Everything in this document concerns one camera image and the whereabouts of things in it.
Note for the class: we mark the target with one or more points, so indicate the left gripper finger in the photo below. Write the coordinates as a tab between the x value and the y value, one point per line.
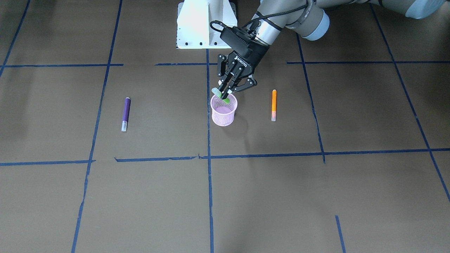
240	84
225	66

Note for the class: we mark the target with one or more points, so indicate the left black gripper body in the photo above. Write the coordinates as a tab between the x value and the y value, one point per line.
251	56

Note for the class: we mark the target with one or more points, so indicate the green highlighter pen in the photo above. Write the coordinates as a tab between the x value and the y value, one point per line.
219	95

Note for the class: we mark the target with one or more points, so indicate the orange highlighter pen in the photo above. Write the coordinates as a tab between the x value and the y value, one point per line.
274	105

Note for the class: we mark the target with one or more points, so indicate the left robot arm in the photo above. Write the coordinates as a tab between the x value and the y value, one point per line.
305	17

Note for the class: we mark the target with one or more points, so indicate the pink mesh pen holder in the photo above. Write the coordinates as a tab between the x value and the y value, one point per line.
223	113

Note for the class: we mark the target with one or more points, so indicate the purple highlighter pen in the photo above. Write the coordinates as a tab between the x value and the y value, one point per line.
126	113

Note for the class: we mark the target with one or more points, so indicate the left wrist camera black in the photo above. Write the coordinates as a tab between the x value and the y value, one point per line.
234	38

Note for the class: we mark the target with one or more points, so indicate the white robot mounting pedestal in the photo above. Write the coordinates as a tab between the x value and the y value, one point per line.
193	23

